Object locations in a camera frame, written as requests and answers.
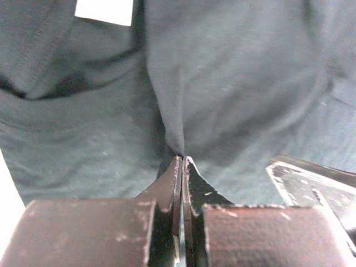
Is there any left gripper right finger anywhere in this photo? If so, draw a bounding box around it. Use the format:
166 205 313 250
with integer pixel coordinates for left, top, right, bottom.
182 157 355 266

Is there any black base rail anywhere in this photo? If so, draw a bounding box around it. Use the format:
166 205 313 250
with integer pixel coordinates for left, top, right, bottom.
266 154 355 234

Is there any black t-shirt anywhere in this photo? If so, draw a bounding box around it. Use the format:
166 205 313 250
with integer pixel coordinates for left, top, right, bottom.
1 1 355 204

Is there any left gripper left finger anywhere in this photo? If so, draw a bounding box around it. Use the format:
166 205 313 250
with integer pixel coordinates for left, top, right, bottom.
1 157 182 266

